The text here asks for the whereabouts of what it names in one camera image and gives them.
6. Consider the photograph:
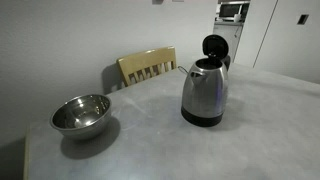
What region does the stainless steel electric kettle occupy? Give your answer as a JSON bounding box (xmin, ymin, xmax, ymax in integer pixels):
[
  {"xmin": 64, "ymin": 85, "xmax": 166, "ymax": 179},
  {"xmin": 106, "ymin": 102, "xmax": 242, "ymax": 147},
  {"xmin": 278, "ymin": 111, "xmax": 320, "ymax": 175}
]
[{"xmin": 181, "ymin": 34, "xmax": 230, "ymax": 127}]

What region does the light wooden chair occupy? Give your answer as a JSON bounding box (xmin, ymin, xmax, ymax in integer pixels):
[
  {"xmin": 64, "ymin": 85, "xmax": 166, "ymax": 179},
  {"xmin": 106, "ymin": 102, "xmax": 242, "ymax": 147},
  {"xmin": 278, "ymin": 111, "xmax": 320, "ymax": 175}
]
[{"xmin": 117, "ymin": 46, "xmax": 177, "ymax": 87}]

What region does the stainless steel mixing bowl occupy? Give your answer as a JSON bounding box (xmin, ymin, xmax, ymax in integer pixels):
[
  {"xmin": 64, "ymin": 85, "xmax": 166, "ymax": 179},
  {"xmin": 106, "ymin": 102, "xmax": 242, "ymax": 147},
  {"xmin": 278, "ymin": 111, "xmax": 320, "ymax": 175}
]
[{"xmin": 49, "ymin": 94, "xmax": 112, "ymax": 140}]

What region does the microwave oven in background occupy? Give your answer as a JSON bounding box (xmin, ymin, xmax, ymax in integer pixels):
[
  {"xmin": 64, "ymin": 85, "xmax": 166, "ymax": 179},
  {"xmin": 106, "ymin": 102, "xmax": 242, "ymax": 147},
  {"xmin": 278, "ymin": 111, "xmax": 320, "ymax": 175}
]
[{"xmin": 219, "ymin": 3, "xmax": 249, "ymax": 19}]

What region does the black wall switch plate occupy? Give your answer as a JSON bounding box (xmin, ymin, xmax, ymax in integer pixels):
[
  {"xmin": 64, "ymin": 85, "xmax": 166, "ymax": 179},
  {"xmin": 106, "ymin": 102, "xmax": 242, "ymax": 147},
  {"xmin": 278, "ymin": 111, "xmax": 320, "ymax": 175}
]
[{"xmin": 297, "ymin": 14, "xmax": 308, "ymax": 25}]

